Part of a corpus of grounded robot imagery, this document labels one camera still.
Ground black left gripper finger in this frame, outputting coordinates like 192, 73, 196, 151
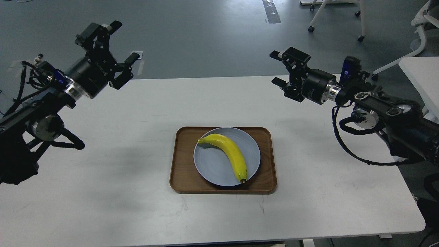
75, 21, 122, 55
108, 52, 140, 90

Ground grey floor tape strip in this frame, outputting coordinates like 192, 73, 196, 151
262, 0, 281, 24

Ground white office chair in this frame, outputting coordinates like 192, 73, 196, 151
371, 0, 439, 81

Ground white rolling chair base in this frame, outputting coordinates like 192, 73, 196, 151
299, 0, 366, 43

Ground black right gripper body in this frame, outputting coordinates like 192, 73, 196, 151
292, 69, 338, 105

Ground yellow banana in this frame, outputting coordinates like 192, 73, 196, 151
197, 133, 248, 184

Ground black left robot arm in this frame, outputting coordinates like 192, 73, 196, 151
0, 21, 141, 185

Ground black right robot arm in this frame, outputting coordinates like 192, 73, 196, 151
270, 47, 439, 166

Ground light blue plate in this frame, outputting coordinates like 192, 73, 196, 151
193, 127, 261, 187

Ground white side table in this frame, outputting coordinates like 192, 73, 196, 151
398, 56, 439, 119

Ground brown wooden tray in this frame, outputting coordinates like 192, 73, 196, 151
169, 126, 277, 195

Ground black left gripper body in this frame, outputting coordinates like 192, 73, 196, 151
65, 51, 116, 99

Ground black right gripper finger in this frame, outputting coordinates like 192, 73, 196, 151
269, 47, 311, 71
271, 77, 305, 103

